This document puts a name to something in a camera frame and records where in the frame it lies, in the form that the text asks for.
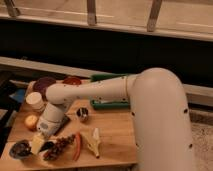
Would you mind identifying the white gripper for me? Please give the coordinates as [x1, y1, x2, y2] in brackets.
[31, 102, 67, 154]

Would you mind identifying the black handled brush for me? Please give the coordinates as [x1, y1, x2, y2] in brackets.
[12, 140, 54, 157]

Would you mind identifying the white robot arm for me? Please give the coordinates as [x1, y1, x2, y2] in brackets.
[37, 68, 197, 171]

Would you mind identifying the blue plastic cup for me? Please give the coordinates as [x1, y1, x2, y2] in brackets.
[9, 140, 31, 159]

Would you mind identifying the white paper cup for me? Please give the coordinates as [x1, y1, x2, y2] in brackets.
[26, 92, 45, 112]

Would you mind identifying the small metal cup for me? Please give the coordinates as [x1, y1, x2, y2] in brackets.
[76, 107, 89, 122]

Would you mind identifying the bunch of dark grapes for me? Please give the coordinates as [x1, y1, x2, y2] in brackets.
[43, 135, 75, 161]

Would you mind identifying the black rectangular bar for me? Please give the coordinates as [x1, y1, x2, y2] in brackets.
[54, 115, 71, 136]

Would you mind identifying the red chili pepper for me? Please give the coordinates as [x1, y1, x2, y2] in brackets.
[73, 132, 81, 161]

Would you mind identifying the blue cloth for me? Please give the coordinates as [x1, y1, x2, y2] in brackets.
[10, 89, 26, 103]

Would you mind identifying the yellow banana peel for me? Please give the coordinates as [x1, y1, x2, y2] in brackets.
[82, 128, 101, 158]

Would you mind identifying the purple bowl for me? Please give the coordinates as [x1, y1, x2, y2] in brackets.
[33, 77, 56, 96]

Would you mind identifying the orange bowl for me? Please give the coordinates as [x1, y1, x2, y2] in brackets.
[63, 77, 82, 85]

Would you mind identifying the green plastic tray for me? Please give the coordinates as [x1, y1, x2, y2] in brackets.
[90, 74, 130, 110]

